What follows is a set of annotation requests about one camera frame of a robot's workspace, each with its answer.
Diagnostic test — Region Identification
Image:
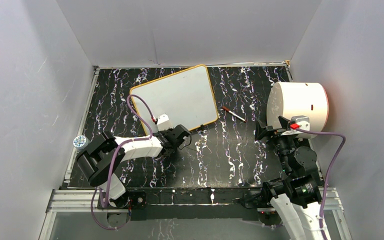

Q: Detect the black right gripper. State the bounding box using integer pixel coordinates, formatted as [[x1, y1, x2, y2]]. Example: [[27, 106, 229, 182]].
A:
[[253, 115, 298, 174]]

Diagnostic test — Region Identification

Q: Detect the white marker pen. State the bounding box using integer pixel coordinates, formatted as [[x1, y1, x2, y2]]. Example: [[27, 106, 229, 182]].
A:
[[228, 111, 247, 123]]

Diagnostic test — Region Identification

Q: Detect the yellow framed whiteboard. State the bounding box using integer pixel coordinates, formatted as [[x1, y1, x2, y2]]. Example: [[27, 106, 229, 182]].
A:
[[129, 64, 219, 131]]

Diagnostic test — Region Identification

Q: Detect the red marker cap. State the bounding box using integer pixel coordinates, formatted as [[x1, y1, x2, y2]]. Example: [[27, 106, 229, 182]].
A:
[[221, 106, 231, 113]]

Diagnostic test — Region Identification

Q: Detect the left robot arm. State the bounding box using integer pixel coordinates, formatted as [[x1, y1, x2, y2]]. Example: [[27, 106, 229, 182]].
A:
[[75, 124, 191, 209]]

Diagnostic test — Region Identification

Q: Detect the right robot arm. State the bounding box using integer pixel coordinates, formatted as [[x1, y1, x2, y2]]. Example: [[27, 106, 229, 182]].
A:
[[254, 115, 331, 240]]

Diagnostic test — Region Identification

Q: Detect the white cylindrical container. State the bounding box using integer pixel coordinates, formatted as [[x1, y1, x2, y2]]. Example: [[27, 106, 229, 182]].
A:
[[266, 82, 329, 132]]

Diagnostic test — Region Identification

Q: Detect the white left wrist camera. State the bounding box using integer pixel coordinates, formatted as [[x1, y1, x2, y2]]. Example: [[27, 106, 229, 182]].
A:
[[156, 113, 173, 132]]

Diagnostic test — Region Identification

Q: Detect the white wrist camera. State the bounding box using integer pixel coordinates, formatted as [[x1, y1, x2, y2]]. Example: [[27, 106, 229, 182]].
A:
[[156, 113, 173, 132], [289, 115, 310, 131]]

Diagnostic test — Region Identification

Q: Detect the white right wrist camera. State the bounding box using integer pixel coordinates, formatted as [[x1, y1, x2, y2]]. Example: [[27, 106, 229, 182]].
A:
[[289, 115, 310, 131]]

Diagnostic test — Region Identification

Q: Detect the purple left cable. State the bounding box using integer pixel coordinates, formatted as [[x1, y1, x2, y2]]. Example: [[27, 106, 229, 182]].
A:
[[89, 94, 158, 231]]

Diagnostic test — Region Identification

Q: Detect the aluminium base frame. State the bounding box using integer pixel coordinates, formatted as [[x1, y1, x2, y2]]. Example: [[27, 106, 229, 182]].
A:
[[38, 187, 352, 240]]

